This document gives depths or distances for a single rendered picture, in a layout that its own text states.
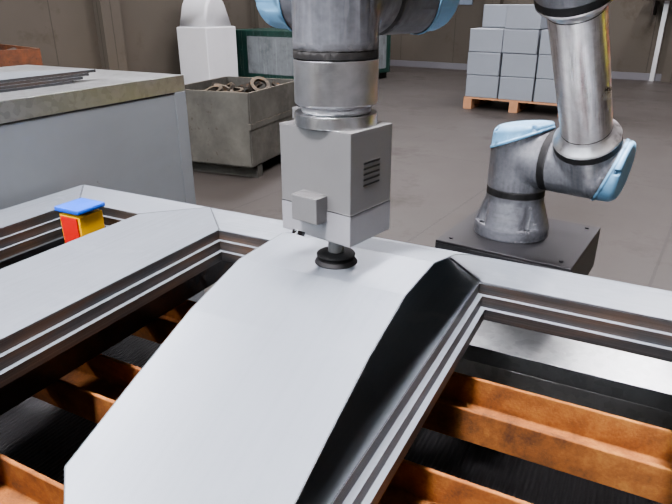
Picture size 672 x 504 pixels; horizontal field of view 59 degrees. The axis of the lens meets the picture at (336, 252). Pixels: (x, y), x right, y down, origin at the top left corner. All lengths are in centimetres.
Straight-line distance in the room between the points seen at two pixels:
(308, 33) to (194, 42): 897
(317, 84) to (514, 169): 74
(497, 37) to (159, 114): 643
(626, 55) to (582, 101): 1098
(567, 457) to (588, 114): 55
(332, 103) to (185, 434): 29
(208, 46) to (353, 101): 884
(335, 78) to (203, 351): 25
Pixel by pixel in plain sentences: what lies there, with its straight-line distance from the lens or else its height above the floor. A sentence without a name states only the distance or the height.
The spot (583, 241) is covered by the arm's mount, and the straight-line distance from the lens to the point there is 130.
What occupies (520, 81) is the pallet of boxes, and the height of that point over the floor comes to 37.
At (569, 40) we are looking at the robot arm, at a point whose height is 117.
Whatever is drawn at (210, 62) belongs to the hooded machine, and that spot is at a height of 43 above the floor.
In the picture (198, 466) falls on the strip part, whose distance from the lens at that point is 46.
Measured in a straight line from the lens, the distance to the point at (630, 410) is 105.
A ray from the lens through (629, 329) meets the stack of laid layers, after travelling 82.
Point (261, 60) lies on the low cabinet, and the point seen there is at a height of 39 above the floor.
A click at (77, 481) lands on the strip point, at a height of 89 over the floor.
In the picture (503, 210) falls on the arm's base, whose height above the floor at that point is 83.
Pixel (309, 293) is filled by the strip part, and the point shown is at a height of 97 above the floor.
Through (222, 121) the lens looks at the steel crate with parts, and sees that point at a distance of 450.
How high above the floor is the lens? 121
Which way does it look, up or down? 23 degrees down
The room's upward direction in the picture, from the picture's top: straight up
